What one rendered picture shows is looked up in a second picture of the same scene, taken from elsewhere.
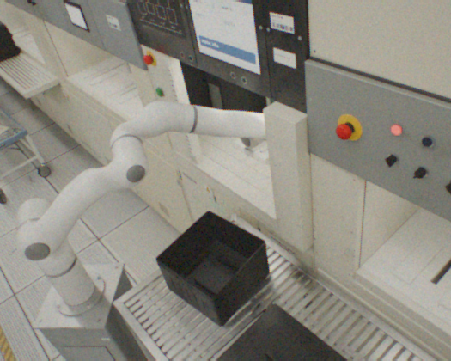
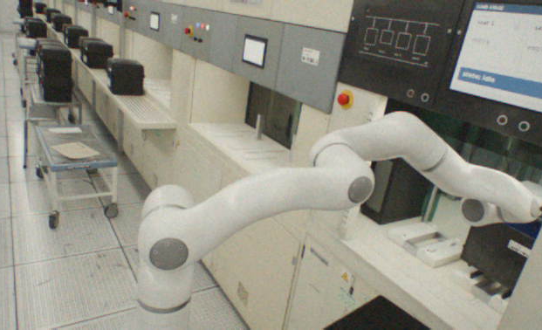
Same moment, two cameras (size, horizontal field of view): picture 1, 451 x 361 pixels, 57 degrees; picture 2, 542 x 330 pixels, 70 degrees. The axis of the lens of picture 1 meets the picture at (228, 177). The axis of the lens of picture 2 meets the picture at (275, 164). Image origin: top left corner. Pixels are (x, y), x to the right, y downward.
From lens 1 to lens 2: 72 cm
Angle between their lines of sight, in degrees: 21
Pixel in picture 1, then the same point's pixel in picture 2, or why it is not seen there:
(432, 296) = not seen: outside the picture
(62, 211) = (228, 208)
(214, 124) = (460, 171)
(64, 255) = (184, 283)
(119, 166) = (345, 170)
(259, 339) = not seen: outside the picture
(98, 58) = (224, 119)
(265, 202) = (447, 312)
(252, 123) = (509, 187)
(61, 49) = (197, 95)
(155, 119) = (406, 130)
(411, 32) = not seen: outside the picture
